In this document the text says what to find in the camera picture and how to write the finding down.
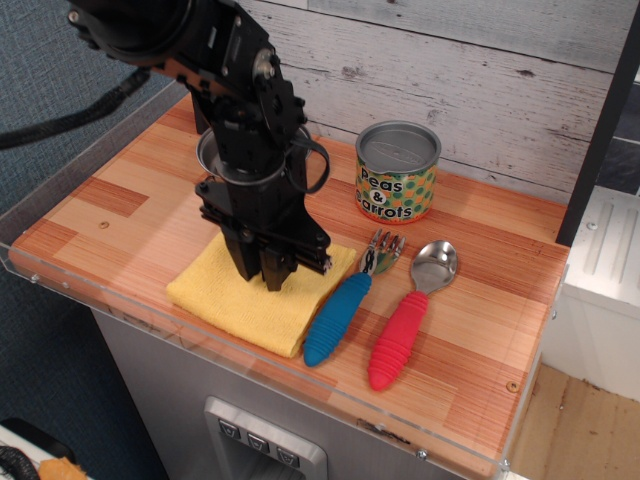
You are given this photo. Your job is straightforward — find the black braided cable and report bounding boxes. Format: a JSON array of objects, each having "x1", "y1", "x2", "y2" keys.
[{"x1": 0, "y1": 67, "x2": 151, "y2": 151}]

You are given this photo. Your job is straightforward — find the white ribbed cabinet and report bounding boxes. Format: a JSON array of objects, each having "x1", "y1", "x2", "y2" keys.
[{"x1": 541, "y1": 186, "x2": 639, "y2": 400}]

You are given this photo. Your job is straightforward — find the clear acrylic table guard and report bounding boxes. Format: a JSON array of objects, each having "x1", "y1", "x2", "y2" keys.
[{"x1": 1, "y1": 85, "x2": 568, "y2": 479}]

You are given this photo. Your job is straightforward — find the small steel pot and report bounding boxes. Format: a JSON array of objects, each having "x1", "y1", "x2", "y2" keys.
[{"x1": 196, "y1": 127, "x2": 312, "y2": 181}]

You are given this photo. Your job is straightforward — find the red handled spoon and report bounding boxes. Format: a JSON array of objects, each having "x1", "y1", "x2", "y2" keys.
[{"x1": 367, "y1": 240, "x2": 458, "y2": 391}]

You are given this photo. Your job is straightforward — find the silver button control panel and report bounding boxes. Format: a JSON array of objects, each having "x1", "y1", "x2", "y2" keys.
[{"x1": 204, "y1": 396, "x2": 328, "y2": 479}]

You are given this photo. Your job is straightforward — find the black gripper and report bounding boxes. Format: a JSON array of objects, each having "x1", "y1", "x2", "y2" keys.
[{"x1": 195, "y1": 149, "x2": 332, "y2": 292}]

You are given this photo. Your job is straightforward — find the black vertical post right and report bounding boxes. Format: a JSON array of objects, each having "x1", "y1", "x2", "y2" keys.
[{"x1": 556, "y1": 7, "x2": 639, "y2": 247}]

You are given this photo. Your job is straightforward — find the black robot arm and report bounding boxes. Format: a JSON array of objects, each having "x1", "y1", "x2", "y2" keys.
[{"x1": 69, "y1": 1, "x2": 331, "y2": 291}]

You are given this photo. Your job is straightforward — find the peas and carrots can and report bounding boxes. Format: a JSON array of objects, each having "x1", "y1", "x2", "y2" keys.
[{"x1": 355, "y1": 120, "x2": 441, "y2": 225}]

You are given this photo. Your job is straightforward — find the orange object bottom left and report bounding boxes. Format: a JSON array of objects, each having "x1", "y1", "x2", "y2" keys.
[{"x1": 38, "y1": 457, "x2": 89, "y2": 480}]

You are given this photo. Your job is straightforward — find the yellow cloth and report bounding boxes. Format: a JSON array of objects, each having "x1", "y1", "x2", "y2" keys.
[{"x1": 166, "y1": 234, "x2": 356, "y2": 358}]

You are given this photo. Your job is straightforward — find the blue handled fork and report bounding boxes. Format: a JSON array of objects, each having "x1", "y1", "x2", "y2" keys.
[{"x1": 303, "y1": 229, "x2": 406, "y2": 367}]

